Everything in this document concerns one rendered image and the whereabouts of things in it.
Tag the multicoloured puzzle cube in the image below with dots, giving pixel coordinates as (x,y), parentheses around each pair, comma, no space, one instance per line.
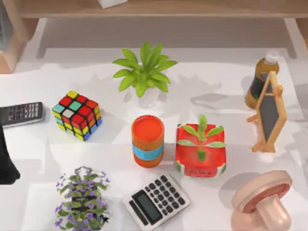
(77,115)

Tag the wooden shelf unit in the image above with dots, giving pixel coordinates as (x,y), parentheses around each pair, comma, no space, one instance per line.
(154,14)

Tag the purple flowering plant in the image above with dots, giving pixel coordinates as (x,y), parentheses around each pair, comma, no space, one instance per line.
(83,197)

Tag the grey calculator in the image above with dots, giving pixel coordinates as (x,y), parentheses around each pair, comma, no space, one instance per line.
(156,202)

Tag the wooden framed blackboard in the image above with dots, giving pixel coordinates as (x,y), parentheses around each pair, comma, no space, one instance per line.
(269,115)

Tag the black remote control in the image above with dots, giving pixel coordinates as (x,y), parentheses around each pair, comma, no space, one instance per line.
(21,114)

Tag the orange and blue can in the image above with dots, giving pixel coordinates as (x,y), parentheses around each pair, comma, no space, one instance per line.
(147,142)

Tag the brown bottle with white cap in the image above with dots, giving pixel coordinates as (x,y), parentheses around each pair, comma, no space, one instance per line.
(261,77)

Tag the red square plant pot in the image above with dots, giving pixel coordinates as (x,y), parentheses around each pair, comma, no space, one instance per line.
(201,154)

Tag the white box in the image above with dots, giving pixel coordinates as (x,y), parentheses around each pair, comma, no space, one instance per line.
(111,3)

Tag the green plant in white pot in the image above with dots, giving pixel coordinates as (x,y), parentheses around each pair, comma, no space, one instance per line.
(144,72)

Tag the pink desk fan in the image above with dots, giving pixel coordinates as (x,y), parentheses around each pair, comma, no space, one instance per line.
(262,204)

